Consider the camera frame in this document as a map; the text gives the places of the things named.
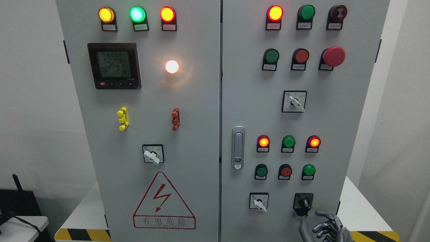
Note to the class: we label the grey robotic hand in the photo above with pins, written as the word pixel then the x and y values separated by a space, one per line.
pixel 332 228

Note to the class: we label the black rotary knob switch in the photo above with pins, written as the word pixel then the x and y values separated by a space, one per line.
pixel 302 203

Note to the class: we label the red push button lower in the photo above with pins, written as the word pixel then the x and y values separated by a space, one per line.
pixel 284 172

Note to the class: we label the red push button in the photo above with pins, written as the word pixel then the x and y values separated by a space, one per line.
pixel 299 59
pixel 284 172

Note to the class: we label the red indicator light middle right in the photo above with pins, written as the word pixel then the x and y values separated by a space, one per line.
pixel 312 144

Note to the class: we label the green push button lower left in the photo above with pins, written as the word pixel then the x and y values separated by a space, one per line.
pixel 261 172

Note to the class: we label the green indicator light middle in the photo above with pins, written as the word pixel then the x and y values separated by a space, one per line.
pixel 288 144

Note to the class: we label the red lit light middle left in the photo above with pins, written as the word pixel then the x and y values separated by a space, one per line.
pixel 263 144

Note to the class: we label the grey right cabinet door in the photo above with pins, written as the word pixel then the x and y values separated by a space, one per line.
pixel 253 98

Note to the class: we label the grey cabinet door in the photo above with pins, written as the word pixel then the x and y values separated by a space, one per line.
pixel 253 98
pixel 192 152

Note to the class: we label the red electric hazard warning sticker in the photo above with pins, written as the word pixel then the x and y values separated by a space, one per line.
pixel 162 207

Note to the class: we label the red emergency stop mushroom button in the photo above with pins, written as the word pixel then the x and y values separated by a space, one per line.
pixel 331 57

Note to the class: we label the red push button upper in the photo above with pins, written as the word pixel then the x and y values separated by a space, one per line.
pixel 299 59

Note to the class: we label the green push button upper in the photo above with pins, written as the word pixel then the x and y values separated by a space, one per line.
pixel 270 59

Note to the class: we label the red terminal clip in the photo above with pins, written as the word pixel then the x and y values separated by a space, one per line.
pixel 176 121

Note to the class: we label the dark red buzzer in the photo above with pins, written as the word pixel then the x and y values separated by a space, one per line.
pixel 336 15

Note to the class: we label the green indicator light top right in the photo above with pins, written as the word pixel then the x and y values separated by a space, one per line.
pixel 305 17

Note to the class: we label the red lit light right door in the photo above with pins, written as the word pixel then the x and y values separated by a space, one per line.
pixel 274 17

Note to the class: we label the white lit indicator lamp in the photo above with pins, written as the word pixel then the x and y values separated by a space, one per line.
pixel 172 66

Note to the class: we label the yellow terminal clip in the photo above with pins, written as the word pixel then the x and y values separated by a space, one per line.
pixel 123 118

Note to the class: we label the grey left cabinet door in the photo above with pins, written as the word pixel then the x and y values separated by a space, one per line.
pixel 192 152

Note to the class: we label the white platform with hazard stripes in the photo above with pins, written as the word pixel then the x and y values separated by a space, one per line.
pixel 87 222

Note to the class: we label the red lit indicator light left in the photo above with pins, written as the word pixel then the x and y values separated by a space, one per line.
pixel 168 19

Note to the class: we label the black digital power meter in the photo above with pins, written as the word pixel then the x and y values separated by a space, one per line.
pixel 115 65

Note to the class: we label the green lit indicator light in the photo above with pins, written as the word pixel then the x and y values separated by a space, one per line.
pixel 139 19

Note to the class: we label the yellow indicator light top left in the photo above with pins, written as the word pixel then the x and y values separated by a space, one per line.
pixel 108 19

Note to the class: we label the white side table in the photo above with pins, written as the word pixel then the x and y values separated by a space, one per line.
pixel 15 231

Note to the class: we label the black device with antenna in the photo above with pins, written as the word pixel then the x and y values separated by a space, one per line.
pixel 17 202

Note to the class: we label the lower white selector switch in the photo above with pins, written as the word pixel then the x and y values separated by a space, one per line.
pixel 258 201

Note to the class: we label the upper right white selector switch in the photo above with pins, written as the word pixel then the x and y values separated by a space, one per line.
pixel 294 101

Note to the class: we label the silver door latch handle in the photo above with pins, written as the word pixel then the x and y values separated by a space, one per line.
pixel 238 134

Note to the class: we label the left door white selector switch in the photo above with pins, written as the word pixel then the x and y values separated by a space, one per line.
pixel 153 153

